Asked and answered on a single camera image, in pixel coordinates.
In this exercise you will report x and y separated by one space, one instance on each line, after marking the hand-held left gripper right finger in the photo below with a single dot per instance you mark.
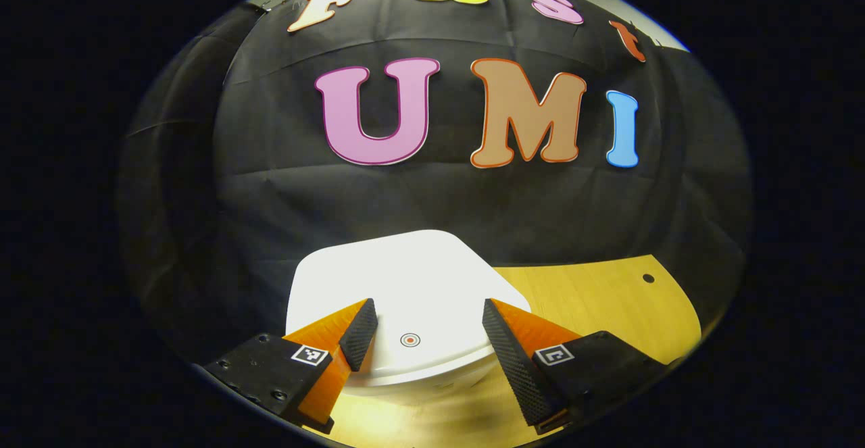
513 367

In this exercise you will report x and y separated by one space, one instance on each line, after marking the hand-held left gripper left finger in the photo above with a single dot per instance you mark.
361 333

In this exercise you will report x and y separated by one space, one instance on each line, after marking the white desktop garbage bin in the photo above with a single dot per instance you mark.
405 279

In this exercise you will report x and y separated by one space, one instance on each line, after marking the black backdrop cloth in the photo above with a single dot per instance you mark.
473 211

